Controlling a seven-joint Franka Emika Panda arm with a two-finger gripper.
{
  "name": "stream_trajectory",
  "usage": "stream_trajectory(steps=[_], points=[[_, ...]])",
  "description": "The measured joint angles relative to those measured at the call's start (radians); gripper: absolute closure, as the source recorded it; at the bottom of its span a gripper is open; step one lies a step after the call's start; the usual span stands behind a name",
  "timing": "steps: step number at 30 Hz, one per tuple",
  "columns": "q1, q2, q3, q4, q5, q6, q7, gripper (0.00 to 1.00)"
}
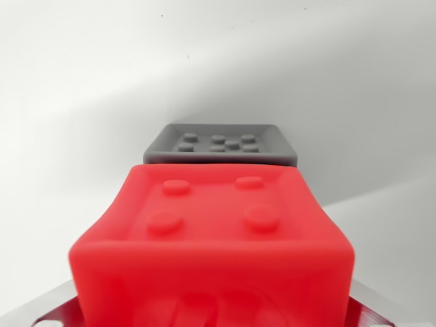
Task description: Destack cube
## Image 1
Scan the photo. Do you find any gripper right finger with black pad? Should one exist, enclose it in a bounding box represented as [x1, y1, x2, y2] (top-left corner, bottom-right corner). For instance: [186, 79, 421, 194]
[344, 278, 427, 327]

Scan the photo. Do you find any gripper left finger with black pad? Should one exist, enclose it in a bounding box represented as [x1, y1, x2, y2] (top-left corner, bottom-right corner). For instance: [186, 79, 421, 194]
[9, 281, 90, 327]

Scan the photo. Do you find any red cube with studs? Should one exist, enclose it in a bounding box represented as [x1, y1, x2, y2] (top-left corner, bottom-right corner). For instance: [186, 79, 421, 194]
[67, 163, 357, 327]

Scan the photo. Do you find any grey cube with studs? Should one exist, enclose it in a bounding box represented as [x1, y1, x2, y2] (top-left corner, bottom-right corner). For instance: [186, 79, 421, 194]
[142, 123, 298, 168]

